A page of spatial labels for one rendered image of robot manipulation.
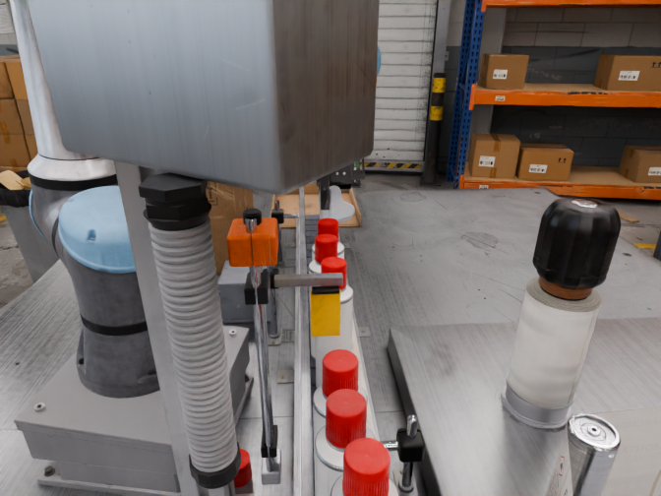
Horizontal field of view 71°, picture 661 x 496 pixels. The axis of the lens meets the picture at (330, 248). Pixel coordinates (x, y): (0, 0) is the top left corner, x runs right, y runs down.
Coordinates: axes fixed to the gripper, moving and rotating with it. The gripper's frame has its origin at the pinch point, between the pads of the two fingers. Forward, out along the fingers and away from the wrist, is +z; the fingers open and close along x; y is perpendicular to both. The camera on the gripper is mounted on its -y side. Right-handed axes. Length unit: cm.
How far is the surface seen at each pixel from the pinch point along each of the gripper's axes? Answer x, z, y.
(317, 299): -34.3, 10.5, -2.3
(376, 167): 382, -108, 72
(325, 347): -17.8, 17.5, -1.0
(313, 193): 78, -23, 0
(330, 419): -43.4, 19.6, -1.8
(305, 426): -28.7, 24.4, -3.8
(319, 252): -15.5, 4.5, -1.4
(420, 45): 319, -204, 106
